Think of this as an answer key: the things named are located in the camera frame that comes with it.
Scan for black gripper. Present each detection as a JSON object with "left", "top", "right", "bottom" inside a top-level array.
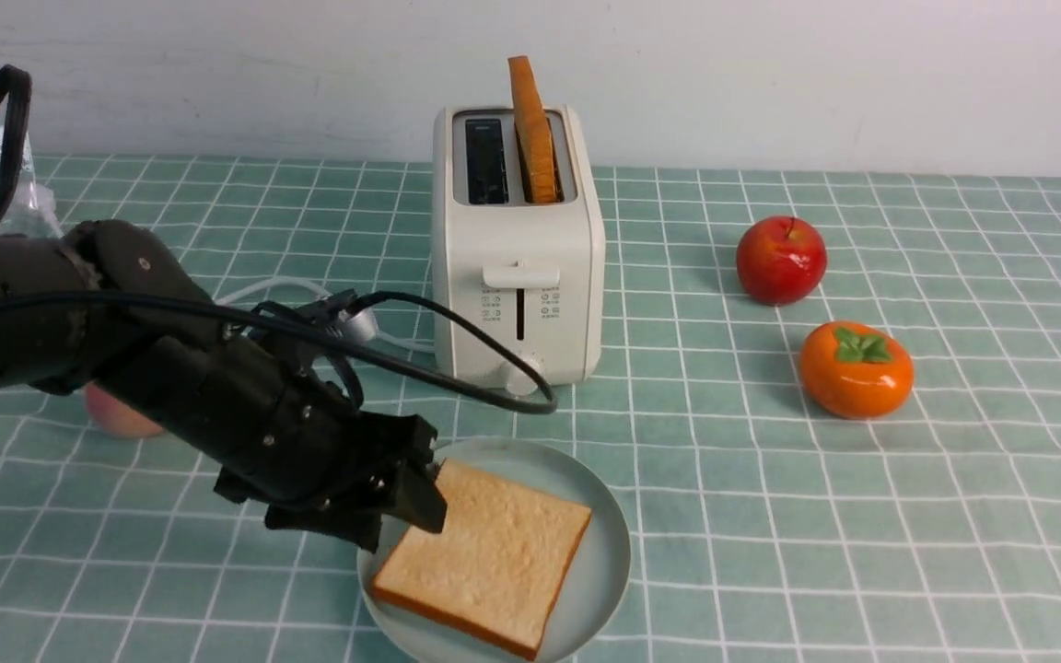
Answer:
[{"left": 98, "top": 336, "right": 447, "bottom": 553}]

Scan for toast slice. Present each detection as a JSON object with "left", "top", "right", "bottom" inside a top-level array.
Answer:
[
  {"left": 507, "top": 55, "right": 561, "bottom": 204},
  {"left": 367, "top": 459, "right": 592, "bottom": 660}
]

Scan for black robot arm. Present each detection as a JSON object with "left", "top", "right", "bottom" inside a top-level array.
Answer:
[{"left": 0, "top": 221, "right": 447, "bottom": 553}]

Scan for light green round plate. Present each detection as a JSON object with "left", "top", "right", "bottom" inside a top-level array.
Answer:
[{"left": 358, "top": 439, "right": 632, "bottom": 662}]

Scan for white two-slot toaster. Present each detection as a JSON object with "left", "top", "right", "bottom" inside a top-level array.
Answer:
[{"left": 430, "top": 106, "right": 606, "bottom": 386}]

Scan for pink peach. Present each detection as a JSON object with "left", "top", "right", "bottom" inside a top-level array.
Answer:
[{"left": 83, "top": 383, "right": 166, "bottom": 439}]

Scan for red apple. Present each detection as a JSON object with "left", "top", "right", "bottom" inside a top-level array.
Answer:
[{"left": 734, "top": 215, "right": 829, "bottom": 307}]

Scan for orange persimmon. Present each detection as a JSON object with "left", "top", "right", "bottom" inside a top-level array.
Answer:
[{"left": 799, "top": 320, "right": 915, "bottom": 420}]

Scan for green checkered tablecloth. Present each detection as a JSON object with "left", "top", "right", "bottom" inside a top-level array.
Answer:
[{"left": 0, "top": 167, "right": 1061, "bottom": 662}]

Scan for white toaster power cord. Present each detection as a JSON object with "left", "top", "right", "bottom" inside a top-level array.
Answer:
[{"left": 215, "top": 274, "right": 437, "bottom": 355}]

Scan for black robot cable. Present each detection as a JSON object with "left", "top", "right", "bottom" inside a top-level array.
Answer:
[{"left": 0, "top": 64, "right": 558, "bottom": 415}]

